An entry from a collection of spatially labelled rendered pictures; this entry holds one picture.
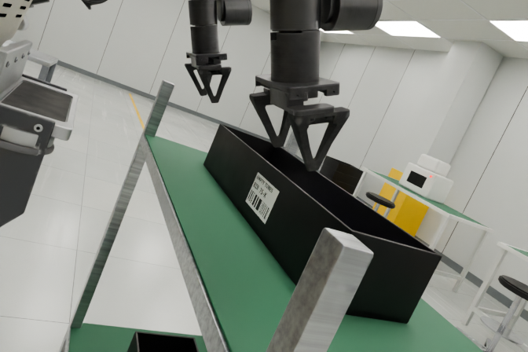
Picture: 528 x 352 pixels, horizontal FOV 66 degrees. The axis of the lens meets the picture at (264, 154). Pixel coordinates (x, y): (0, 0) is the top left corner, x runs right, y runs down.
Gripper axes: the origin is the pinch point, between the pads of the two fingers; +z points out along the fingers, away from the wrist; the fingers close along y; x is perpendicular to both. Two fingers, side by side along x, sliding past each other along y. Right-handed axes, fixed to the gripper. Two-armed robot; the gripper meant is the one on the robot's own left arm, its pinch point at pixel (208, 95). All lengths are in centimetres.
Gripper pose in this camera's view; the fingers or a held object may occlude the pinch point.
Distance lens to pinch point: 90.1
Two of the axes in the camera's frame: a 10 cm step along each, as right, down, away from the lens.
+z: 0.3, 9.5, 3.2
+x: -9.2, 1.4, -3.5
